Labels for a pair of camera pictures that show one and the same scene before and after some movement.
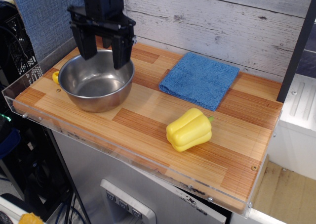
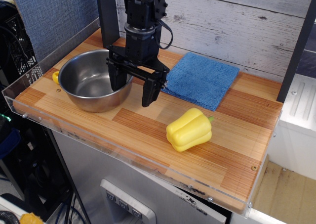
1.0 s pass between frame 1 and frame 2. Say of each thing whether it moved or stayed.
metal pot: stayed
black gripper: moved
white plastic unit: stayed
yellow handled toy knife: stayed
